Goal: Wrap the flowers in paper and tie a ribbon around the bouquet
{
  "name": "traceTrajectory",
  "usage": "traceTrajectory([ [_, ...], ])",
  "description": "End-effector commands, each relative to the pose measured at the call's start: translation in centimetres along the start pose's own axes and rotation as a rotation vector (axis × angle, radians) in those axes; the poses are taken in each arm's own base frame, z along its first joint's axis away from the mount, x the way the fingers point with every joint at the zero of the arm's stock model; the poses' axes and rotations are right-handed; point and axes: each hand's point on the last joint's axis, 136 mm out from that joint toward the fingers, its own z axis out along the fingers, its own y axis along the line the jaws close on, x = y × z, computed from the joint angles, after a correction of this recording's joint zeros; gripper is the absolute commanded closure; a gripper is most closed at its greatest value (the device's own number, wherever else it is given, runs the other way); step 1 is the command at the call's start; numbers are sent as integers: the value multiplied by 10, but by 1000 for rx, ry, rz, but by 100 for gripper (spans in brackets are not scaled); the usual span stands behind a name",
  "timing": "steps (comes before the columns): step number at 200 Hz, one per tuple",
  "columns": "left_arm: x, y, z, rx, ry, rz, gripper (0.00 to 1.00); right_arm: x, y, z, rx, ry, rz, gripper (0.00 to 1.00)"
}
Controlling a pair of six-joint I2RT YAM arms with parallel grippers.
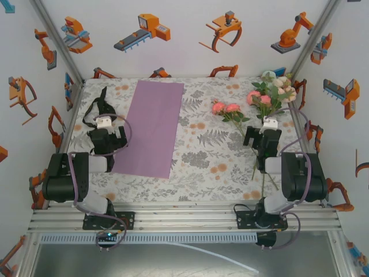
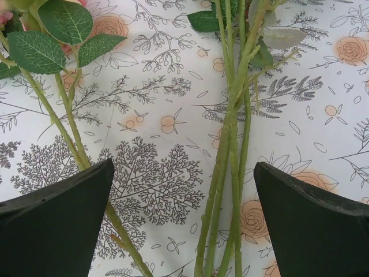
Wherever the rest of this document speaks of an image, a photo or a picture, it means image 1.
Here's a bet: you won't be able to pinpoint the purple and pink wrapping paper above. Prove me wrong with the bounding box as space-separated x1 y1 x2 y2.
110 80 186 179

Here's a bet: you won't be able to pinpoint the large pink rose stem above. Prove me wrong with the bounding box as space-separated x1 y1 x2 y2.
246 89 273 181

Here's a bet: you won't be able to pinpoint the black ribbon with gold print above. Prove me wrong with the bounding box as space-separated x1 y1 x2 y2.
81 85 118 132

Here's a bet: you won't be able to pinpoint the pink twin rose stem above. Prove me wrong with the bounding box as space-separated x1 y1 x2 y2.
212 98 259 156

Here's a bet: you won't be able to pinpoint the cream flower stem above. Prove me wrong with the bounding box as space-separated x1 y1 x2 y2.
261 85 298 191

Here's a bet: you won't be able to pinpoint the peach rose stem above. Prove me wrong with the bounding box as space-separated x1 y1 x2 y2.
261 75 292 200

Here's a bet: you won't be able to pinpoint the pale blue flower stem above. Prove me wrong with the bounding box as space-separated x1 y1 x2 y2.
251 70 277 181

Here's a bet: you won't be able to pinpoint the floral print tablecloth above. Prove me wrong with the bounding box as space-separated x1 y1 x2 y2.
61 76 317 203

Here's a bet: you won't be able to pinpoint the circuit board with green light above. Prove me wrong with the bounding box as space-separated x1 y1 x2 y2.
96 230 118 246

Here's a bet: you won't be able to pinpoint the grey metal sheet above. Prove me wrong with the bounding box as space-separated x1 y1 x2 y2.
27 242 347 277

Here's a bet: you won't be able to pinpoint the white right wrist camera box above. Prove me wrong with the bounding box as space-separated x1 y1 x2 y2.
261 116 280 130

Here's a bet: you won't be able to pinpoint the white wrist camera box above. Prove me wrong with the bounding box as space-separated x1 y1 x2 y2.
94 114 114 130
261 116 280 130

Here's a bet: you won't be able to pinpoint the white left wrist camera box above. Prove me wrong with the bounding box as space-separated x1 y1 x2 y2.
94 114 114 130

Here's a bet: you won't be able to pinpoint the aluminium table side rail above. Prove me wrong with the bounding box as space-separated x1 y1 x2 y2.
56 80 85 158
289 82 329 209

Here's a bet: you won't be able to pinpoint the black bracket under rail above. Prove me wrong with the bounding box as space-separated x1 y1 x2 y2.
255 231 277 251

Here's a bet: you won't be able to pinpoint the aluminium rail bed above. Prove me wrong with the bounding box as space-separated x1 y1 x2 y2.
27 201 342 234

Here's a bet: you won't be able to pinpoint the slanted aluminium frame post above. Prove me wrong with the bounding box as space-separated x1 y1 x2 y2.
28 0 85 86
288 0 344 83

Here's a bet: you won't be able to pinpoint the white slotted cable duct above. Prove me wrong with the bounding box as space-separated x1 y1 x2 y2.
39 233 259 245

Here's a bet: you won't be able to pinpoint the aluminium frame leg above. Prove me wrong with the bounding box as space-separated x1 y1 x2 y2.
327 230 355 277
16 232 41 277

